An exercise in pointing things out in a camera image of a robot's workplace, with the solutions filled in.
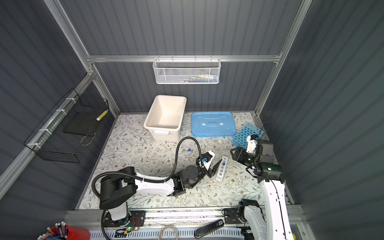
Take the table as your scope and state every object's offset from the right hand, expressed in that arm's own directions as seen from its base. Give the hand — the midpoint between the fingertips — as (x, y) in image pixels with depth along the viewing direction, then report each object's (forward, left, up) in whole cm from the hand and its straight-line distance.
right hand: (237, 153), depth 74 cm
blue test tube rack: (+20, -8, -16) cm, 27 cm away
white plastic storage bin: (+42, +46, -18) cm, 65 cm away
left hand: (-1, +10, -1) cm, 10 cm away
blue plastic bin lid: (+37, +9, -20) cm, 43 cm away
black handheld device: (-31, +19, -14) cm, 39 cm away
